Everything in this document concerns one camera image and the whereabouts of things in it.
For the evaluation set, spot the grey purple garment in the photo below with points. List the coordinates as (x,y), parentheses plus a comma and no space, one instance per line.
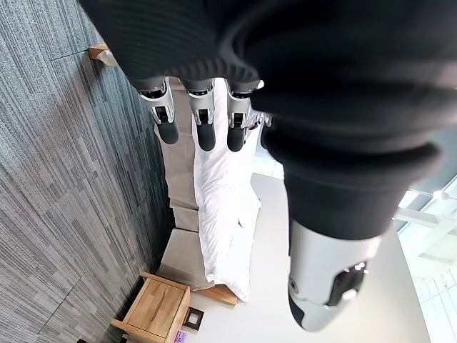
(254,120)

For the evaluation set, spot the dark picture frame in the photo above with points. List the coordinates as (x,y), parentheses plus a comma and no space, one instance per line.
(194,318)

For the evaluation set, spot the wooden nightstand with frame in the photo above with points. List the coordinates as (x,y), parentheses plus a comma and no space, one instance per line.
(157,307)

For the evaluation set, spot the wooden headboard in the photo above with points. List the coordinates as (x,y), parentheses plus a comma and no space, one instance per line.
(223,293)

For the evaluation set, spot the left robot hand black cloth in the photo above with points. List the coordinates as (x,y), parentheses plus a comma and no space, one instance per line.
(321,89)

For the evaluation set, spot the purple box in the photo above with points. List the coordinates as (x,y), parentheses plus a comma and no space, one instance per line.
(179,337)

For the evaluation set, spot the beige upholstered bed base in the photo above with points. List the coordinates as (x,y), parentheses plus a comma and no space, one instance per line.
(178,200)

